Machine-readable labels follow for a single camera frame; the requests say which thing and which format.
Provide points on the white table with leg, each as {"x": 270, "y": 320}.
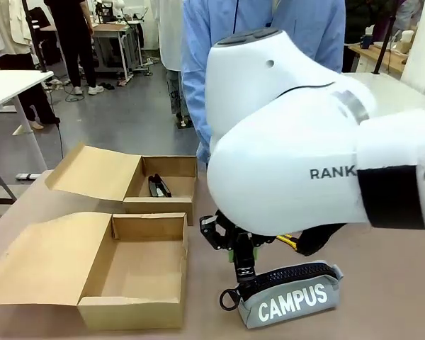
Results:
{"x": 10, "y": 85}

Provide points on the wooden table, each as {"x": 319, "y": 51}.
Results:
{"x": 386, "y": 56}

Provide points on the black tripod pole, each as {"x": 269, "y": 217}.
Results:
{"x": 35, "y": 35}

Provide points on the grey campus pencil case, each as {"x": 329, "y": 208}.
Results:
{"x": 290, "y": 294}

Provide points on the person in white coat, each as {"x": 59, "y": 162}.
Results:
{"x": 170, "y": 42}

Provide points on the black scissors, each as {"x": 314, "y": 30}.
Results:
{"x": 157, "y": 187}

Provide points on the white power strip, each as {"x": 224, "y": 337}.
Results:
{"x": 27, "y": 176}

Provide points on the dark blue cup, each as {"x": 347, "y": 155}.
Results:
{"x": 366, "y": 42}

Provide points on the small cardboard box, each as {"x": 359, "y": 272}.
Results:
{"x": 92, "y": 173}

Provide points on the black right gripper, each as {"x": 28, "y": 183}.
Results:
{"x": 219, "y": 230}

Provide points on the grey workbench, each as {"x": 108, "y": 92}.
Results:
{"x": 117, "y": 42}

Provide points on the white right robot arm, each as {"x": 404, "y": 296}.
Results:
{"x": 276, "y": 148}

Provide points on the large open cardboard box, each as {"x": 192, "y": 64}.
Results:
{"x": 56, "y": 269}

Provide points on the person in blue shirt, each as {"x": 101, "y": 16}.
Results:
{"x": 195, "y": 53}

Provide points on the black stand pole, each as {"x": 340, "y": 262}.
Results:
{"x": 385, "y": 39}

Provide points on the white sneaker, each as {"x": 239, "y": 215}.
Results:
{"x": 96, "y": 90}
{"x": 78, "y": 90}

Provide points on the person with beige shoes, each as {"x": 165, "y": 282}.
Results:
{"x": 35, "y": 102}

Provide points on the person in black clothes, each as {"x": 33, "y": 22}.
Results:
{"x": 71, "y": 35}

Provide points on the person in dark jacket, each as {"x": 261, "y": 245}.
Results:
{"x": 368, "y": 17}

